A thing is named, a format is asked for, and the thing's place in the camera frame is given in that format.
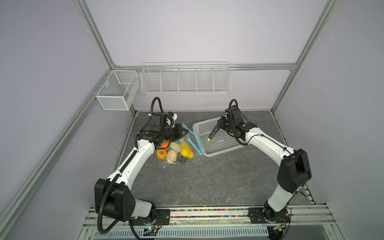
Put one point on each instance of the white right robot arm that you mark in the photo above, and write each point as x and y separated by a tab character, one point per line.
294	167

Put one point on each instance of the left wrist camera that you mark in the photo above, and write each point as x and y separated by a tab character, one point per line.
164	120

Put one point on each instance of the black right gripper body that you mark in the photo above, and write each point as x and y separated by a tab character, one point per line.
231	129

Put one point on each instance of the orange toy carrot piece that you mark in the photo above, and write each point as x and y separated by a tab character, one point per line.
165	145

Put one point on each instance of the white mesh wall box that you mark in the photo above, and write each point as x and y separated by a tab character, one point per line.
118	91

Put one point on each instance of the white perforated plastic basket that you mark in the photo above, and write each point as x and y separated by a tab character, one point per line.
220	144

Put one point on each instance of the clear zip top bag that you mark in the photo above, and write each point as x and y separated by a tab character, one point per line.
194	143

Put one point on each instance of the white toy cucumber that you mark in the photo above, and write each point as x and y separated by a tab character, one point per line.
176	147

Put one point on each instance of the yellow toy corn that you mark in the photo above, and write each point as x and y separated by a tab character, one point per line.
185	145

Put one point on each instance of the yellow red toy peach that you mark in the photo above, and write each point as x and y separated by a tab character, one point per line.
161	154

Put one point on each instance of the white wire wall rack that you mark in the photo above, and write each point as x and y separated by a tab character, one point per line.
186	78

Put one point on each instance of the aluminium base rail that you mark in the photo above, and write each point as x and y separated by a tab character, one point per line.
230	222

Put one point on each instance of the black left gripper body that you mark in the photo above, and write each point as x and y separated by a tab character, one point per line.
170	133

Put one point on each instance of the yellow toy lemon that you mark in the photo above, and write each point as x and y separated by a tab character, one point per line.
185	152

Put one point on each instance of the beige toy potato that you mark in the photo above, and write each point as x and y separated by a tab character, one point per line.
172	156

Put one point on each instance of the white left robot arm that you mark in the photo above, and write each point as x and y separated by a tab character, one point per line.
114	201

